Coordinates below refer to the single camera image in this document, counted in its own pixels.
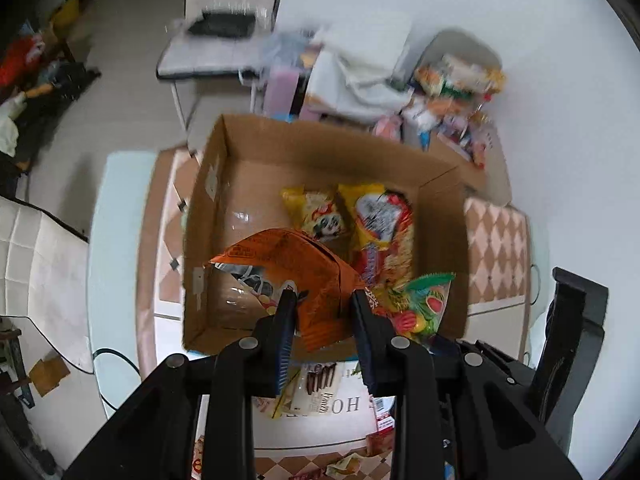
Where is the yellow and red snack bag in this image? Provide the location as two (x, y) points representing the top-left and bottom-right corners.
(337, 183), (416, 286)

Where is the wooden stool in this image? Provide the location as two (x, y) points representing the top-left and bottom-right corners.
(0, 317), (36, 406)

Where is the green fruit candy bag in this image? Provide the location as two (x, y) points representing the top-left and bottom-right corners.
(372, 272), (457, 348)

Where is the dark floor rack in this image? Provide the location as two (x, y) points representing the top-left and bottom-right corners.
(15, 60), (101, 171)

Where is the orange snack bag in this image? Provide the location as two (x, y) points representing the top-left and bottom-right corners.
(207, 228), (368, 353)

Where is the black cable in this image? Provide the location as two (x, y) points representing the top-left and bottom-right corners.
(92, 347), (143, 411)

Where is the small cardboard box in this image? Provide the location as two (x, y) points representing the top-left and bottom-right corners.
(30, 355), (71, 396)

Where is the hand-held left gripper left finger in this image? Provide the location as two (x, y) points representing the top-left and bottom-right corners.
(62, 287), (301, 480)

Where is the grey chair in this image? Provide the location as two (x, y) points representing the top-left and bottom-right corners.
(415, 27), (506, 91)

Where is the yellow bin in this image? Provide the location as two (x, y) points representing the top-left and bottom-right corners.
(52, 0), (81, 28)

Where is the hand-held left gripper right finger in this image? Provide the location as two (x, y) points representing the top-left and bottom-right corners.
(350, 290), (586, 480)

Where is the heap of assorted snack bags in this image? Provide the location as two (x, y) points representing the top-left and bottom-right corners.
(400, 52), (506, 168)

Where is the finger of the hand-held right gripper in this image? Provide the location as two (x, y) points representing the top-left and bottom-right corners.
(430, 334), (533, 392)

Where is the beige chocolate cookie packet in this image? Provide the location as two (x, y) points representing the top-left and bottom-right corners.
(272, 362), (341, 418)

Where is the pale crumpled cloth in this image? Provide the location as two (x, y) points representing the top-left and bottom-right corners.
(0, 92), (21, 158)

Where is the pink box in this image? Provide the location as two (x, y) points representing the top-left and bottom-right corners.
(265, 65), (301, 116)

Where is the small red snack packet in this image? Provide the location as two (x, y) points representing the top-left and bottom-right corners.
(372, 395), (397, 432)

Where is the red plastic bag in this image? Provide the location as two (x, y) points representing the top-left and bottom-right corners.
(0, 35), (48, 86)

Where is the yellow panda snack bag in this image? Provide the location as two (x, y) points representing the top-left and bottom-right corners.
(281, 187), (351, 243)

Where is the brown cardboard box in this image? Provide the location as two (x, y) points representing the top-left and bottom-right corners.
(181, 114), (488, 361)

